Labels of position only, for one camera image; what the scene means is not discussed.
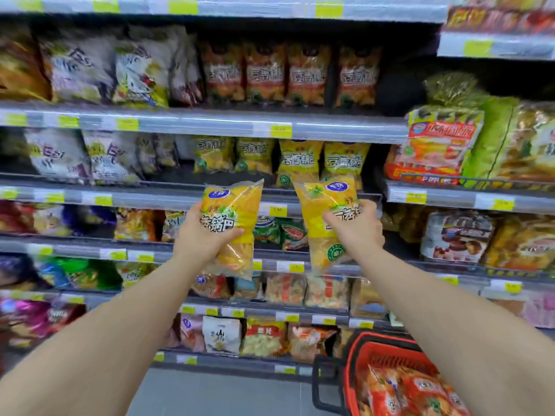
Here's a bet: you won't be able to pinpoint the orange brown crisp bag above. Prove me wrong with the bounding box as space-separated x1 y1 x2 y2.
285 42 332 107
201 40 246 105
243 40 287 105
336 45 382 109

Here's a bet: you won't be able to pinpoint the white ink drawing bag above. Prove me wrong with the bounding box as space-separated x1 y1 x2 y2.
202 315 243 355

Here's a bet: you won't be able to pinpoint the pile of orange packets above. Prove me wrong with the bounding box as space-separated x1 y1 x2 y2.
355 363 472 416

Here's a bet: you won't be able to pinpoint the orange white bag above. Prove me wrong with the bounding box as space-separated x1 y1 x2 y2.
288 324 337 363

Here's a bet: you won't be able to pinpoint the tan pastry pack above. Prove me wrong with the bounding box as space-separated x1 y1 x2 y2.
350 279 387 319

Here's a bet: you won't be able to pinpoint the white red bag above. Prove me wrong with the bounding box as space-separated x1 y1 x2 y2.
161 210 187 242

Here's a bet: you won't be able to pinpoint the white chips bag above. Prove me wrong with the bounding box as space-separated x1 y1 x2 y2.
112 28 171 110
38 32 118 105

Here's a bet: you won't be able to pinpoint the assorted colourful chip bags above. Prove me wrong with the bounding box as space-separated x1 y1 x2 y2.
0 201 157 351

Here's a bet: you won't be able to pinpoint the pale bag red label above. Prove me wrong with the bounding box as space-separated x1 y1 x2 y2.
240 318 288 358

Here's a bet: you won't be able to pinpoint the green shrimp print bag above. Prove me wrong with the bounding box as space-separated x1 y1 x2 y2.
279 217 309 252

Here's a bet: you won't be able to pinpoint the green yellow bag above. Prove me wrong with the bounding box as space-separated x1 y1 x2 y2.
461 97 555 183

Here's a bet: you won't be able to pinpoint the person's right hand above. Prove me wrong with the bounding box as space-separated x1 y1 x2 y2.
321 199 386 261

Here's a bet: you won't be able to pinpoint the green blue bag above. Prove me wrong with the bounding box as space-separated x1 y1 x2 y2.
253 215 283 246

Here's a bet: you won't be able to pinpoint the pale red noodle bag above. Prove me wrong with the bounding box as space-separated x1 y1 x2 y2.
264 272 308 304
305 274 351 309

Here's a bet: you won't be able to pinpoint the red plastic shopping basket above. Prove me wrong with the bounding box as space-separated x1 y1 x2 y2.
312 331 473 416

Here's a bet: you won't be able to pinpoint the chocolate pie pack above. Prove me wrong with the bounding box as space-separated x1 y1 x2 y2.
420 210 496 264

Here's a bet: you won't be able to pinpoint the red yellow multipack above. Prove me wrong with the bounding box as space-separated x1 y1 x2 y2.
384 72 491 187

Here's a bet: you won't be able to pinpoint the yellow snack packet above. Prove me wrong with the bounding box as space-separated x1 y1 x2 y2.
294 177 361 273
200 179 264 280

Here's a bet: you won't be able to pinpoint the person's right forearm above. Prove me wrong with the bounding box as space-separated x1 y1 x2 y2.
351 244 555 416

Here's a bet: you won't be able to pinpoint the white printed snack package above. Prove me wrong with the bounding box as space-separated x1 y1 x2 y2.
154 133 179 169
82 129 142 186
169 34 205 107
24 127 90 183
136 133 159 176

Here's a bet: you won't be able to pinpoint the grey store shelving unit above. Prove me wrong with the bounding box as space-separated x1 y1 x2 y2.
0 0 555 382

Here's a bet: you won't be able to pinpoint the yellow brown bread bag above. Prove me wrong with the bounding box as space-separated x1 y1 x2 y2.
483 216 555 272

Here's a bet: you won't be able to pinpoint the orange bag blue badge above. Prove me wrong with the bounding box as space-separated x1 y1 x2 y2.
190 274 231 299

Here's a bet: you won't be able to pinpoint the person's left forearm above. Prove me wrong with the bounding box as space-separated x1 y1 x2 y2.
0 251 217 416

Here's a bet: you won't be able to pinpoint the pink wafer pack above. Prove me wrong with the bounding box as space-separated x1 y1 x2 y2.
520 294 555 328

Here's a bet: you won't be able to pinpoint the person's left hand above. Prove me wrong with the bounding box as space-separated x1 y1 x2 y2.
173 199 246 265

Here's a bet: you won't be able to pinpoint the row of yellow snack packets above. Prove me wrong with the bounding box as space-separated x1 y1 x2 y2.
193 136 372 189

